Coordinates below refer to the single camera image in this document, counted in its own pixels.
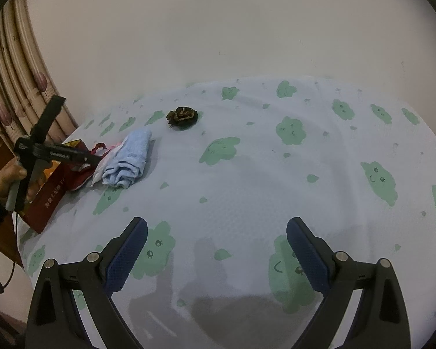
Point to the light blue folded towel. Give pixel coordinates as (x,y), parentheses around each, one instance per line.
(129,161)

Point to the red gold toffee tin box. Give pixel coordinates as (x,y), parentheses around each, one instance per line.
(38,213)

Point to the white gauze bag pink ribbon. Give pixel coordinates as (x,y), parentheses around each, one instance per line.
(105,163)

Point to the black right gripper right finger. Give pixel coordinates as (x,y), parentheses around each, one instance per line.
(380,320)

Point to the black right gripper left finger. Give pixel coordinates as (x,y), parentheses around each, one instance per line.
(54,320)

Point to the red white knitted cloth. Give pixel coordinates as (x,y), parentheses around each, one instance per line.
(81,174)

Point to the person left hand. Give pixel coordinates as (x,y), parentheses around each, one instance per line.
(13,172)

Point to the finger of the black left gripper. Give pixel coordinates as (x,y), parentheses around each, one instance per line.
(86,158)

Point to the blue green patterned bedsheet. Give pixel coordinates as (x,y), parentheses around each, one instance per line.
(358,167)

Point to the beige striped curtain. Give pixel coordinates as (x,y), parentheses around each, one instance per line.
(25,83)

